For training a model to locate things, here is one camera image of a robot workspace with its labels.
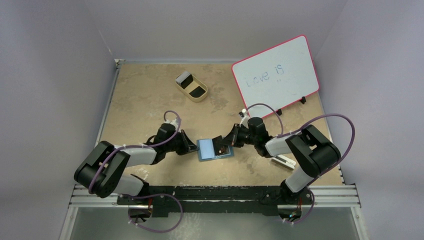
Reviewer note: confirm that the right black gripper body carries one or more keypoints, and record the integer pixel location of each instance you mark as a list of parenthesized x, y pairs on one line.
[(234, 136)]

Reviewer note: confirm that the tan oval tray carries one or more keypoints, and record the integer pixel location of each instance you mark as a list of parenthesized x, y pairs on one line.
[(197, 91)]

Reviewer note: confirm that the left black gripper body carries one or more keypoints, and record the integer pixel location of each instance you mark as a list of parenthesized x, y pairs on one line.
[(178, 144)]

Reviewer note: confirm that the credit cards stack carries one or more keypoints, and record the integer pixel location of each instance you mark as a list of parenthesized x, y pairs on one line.
[(184, 79)]

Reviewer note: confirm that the pink framed whiteboard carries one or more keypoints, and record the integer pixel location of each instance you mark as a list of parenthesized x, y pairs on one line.
[(276, 77)]

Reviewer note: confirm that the blue card holder wallet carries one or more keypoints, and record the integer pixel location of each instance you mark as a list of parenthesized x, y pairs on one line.
[(206, 150)]

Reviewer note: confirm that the black credit card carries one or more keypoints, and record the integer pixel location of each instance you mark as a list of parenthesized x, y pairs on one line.
[(217, 144), (222, 150)]

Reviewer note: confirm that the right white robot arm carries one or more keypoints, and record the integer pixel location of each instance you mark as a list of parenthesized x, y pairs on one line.
[(313, 151)]

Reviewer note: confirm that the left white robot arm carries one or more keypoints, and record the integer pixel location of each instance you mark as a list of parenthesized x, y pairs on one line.
[(102, 171)]

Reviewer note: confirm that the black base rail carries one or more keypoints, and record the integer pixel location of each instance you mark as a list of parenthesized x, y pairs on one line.
[(285, 200)]

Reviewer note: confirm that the white black eraser block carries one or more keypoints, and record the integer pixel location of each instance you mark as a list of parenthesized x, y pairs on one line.
[(284, 161)]

